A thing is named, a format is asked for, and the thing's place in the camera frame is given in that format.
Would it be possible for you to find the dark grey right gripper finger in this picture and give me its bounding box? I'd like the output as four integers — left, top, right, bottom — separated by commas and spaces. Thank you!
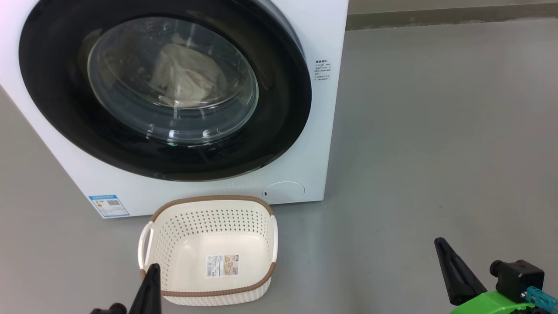
435, 238, 487, 306

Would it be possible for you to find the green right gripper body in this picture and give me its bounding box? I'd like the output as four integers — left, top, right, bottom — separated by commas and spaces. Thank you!
449, 291, 541, 314

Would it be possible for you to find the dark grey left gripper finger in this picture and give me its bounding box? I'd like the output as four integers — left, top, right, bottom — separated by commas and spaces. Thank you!
128, 263, 163, 314

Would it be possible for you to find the cream garment with orange mark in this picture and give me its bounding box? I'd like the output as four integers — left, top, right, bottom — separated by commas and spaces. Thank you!
179, 55, 228, 108

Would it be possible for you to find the black round glass washer door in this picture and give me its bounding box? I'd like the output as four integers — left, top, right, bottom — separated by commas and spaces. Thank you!
18, 0, 312, 181

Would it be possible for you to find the white front-load washing machine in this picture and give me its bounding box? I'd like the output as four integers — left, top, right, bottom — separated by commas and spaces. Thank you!
0, 0, 349, 218

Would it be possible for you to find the cream perforated laundry basket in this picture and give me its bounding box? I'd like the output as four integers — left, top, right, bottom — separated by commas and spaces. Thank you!
138, 195, 279, 307

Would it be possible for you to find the printed basket label sticker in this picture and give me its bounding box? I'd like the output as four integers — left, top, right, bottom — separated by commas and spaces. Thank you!
206, 254, 239, 278

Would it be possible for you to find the blue energy label sticker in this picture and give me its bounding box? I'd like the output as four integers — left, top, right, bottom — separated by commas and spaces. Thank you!
88, 195, 130, 218

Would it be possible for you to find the round white filter cover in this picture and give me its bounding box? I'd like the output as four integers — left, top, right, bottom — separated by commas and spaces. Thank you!
263, 181, 306, 204

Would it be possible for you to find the small printed text label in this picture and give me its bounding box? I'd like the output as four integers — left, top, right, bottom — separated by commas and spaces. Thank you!
315, 60, 332, 82

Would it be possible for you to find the teal cable connector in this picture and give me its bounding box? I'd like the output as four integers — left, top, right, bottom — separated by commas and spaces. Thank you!
525, 287, 558, 311

